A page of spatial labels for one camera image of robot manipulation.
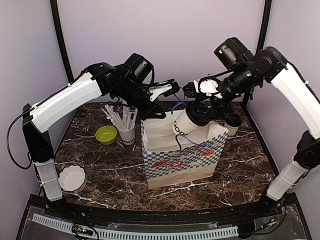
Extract white paper coffee cup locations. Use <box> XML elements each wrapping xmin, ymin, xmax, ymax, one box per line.
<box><xmin>172</xmin><ymin>109</ymin><xmax>200</xmax><ymax>136</ymax></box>

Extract blue checkered paper bag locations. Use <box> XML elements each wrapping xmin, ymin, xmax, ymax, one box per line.
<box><xmin>141</xmin><ymin>110</ymin><xmax>228</xmax><ymax>189</ymax></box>

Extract white wrapped straw right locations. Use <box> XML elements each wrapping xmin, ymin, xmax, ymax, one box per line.
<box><xmin>129</xmin><ymin>108</ymin><xmax>138</xmax><ymax>130</ymax></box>

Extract paper cup holding straws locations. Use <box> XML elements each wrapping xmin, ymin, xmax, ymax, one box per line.
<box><xmin>117</xmin><ymin>127</ymin><xmax>135</xmax><ymax>145</ymax></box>

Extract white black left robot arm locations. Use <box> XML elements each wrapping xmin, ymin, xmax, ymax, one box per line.
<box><xmin>20</xmin><ymin>53</ymin><xmax>172</xmax><ymax>218</ymax></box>

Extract white slotted cable duct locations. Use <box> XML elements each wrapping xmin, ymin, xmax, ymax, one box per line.
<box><xmin>31</xmin><ymin>214</ymin><xmax>240</xmax><ymax>240</ymax></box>

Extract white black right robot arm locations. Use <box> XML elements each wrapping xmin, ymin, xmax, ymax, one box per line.
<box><xmin>187</xmin><ymin>37</ymin><xmax>320</xmax><ymax>217</ymax></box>

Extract green plastic bowl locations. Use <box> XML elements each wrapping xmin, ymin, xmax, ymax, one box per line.
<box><xmin>95</xmin><ymin>125</ymin><xmax>118</xmax><ymax>145</ymax></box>

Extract white wrapped straw upright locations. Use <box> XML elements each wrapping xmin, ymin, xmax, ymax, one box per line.
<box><xmin>122</xmin><ymin>106</ymin><xmax>131</xmax><ymax>130</ymax></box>

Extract right black frame post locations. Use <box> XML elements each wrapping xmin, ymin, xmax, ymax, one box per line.
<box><xmin>242</xmin><ymin>0</ymin><xmax>272</xmax><ymax>107</ymax></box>

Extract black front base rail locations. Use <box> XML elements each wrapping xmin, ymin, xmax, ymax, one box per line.
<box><xmin>27</xmin><ymin>193</ymin><xmax>295</xmax><ymax>226</ymax></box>

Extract white fluted ceramic dish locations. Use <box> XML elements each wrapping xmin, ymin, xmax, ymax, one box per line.
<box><xmin>58</xmin><ymin>165</ymin><xmax>87</xmax><ymax>194</ymax></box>

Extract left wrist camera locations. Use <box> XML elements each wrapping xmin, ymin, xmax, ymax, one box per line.
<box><xmin>148</xmin><ymin>78</ymin><xmax>180</xmax><ymax>102</ymax></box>

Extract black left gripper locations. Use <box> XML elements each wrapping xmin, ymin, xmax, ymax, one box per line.
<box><xmin>113</xmin><ymin>77</ymin><xmax>167</xmax><ymax>121</ymax></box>

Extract black coffee cup lid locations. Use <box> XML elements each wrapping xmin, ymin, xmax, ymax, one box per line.
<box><xmin>225</xmin><ymin>113</ymin><xmax>242</xmax><ymax>128</ymax></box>

